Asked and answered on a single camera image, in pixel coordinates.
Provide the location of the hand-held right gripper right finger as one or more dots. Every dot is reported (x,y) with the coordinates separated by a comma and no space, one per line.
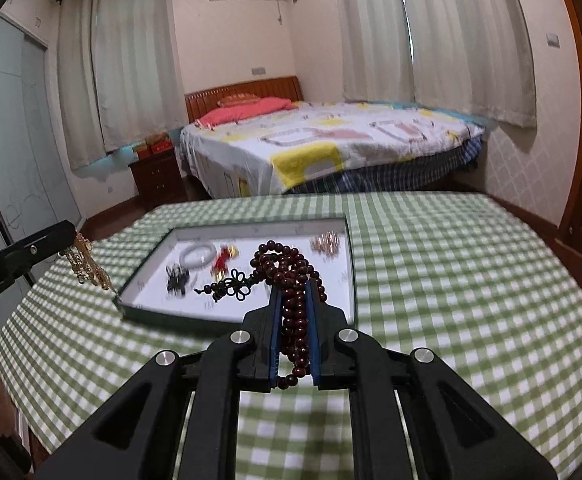
(314,340)

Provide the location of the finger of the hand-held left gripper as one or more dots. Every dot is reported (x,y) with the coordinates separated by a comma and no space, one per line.
(46,242)

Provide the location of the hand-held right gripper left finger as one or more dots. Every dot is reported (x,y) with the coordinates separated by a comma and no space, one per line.
(276,340)

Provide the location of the red knot gold charm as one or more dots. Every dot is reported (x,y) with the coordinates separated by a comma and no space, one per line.
(229,251)
(220,267)

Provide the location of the dark green jewelry tray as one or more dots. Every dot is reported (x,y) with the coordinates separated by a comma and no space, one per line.
(181,316)

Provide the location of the grey sliding wardrobe door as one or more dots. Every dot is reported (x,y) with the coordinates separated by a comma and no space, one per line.
(16,160)

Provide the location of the rose gold rhinestone brooch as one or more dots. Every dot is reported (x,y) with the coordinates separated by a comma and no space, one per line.
(326,244)

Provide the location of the pale jade bangle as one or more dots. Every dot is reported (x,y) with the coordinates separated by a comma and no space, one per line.
(186,260)

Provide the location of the dark wooden nightstand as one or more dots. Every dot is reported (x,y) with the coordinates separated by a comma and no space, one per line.
(158,180)

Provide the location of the green checkered tablecloth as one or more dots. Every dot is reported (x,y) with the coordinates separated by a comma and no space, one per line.
(446,285)

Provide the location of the red gift boxes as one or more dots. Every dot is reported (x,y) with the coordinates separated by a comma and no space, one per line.
(153,147)

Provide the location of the white curtain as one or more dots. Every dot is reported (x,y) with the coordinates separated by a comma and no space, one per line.
(371,35)
(471,45)
(136,60)
(78,90)

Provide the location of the blue plaid blanket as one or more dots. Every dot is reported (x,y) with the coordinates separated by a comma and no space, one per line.
(411,170)

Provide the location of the bed with patterned cover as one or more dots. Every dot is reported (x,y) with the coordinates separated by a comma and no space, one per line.
(361,135)

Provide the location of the pink pillow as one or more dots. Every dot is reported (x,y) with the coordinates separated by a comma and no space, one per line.
(241,112)

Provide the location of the orange pillow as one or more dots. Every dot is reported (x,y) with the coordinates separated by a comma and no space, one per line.
(238,100)

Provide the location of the wooden bed headboard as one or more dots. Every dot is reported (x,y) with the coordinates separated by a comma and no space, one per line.
(271,87)

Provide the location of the white wall switch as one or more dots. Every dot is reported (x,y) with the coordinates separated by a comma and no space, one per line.
(553,40)

